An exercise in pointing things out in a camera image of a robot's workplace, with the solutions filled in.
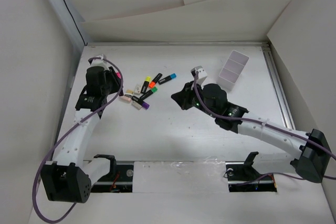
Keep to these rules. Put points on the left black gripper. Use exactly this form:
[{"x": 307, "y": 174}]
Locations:
[{"x": 110, "y": 73}]

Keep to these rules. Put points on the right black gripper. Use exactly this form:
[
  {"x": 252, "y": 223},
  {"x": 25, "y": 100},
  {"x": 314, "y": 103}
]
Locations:
[{"x": 182, "y": 97}]

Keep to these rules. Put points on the blue highlighter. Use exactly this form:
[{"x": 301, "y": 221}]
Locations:
[{"x": 167, "y": 79}]

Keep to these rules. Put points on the green highlighter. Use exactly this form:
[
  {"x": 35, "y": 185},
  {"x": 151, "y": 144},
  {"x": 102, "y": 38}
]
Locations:
[{"x": 148, "y": 93}]

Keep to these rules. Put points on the orange highlighter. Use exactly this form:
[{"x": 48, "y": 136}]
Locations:
[{"x": 155, "y": 80}]

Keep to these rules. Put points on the purple highlighter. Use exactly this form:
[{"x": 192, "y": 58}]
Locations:
[{"x": 140, "y": 102}]

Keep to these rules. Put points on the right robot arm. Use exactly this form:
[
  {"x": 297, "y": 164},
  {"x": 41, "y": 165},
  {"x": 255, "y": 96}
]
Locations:
[{"x": 310, "y": 150}]

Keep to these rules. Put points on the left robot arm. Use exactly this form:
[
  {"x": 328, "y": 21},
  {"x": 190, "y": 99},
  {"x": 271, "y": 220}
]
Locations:
[{"x": 67, "y": 178}]

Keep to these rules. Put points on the pink eraser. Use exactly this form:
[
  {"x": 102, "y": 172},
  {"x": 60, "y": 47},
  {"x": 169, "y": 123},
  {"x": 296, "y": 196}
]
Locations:
[{"x": 125, "y": 99}]

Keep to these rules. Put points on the small beige eraser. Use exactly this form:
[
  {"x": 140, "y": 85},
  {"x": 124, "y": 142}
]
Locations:
[{"x": 129, "y": 92}]

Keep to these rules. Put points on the yellow highlighter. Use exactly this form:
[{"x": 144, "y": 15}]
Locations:
[{"x": 145, "y": 84}]

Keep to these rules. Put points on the white divided pen holder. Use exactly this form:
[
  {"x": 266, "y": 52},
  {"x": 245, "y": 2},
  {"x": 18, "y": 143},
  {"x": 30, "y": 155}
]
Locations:
[{"x": 232, "y": 70}]

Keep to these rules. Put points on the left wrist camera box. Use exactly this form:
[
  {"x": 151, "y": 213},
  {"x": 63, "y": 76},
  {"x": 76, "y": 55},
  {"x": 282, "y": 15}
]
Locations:
[{"x": 98, "y": 61}]

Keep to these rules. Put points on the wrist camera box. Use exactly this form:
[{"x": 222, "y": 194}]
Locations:
[
  {"x": 98, "y": 61},
  {"x": 200, "y": 74}
]

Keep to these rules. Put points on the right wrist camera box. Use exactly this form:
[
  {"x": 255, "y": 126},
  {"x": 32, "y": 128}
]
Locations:
[{"x": 200, "y": 74}]

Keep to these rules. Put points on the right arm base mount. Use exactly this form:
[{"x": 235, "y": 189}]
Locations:
[{"x": 243, "y": 178}]

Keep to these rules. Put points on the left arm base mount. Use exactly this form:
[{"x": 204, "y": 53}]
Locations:
[{"x": 118, "y": 180}]

